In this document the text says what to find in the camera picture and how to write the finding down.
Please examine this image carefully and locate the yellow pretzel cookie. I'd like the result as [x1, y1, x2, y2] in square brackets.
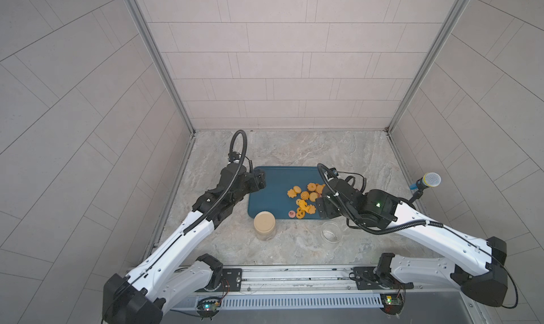
[296, 209, 306, 219]

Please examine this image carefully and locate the orange flower cookie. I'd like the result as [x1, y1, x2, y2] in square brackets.
[287, 189, 298, 198]

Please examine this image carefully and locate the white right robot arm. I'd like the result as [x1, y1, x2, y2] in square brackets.
[317, 163, 516, 308]

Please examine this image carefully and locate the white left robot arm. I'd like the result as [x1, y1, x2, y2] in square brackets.
[101, 130, 266, 323]

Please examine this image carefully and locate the jar with beige lid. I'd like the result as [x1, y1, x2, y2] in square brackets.
[254, 211, 276, 241]

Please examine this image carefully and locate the teal plastic tray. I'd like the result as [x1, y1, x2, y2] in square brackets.
[247, 166, 323, 220]

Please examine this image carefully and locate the microphone on black stand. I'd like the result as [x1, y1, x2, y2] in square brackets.
[409, 172, 441, 204]

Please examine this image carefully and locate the right circuit board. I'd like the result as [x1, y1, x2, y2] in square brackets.
[380, 294, 405, 316]

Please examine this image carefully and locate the circuit board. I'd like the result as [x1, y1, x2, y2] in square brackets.
[380, 294, 405, 316]
[196, 297, 222, 320]

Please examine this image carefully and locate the left circuit board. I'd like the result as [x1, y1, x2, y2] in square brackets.
[196, 297, 222, 320]

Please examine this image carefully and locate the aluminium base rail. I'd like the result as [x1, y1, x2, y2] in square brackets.
[173, 265, 461, 314]

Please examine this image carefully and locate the aluminium corner frame post right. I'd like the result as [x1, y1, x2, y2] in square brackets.
[387, 0, 470, 137]

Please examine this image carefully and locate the aluminium corner frame post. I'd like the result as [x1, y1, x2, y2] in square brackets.
[124, 0, 196, 137]
[387, 0, 470, 137]

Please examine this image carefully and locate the aluminium corner frame post left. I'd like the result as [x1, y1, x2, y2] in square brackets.
[124, 0, 196, 137]

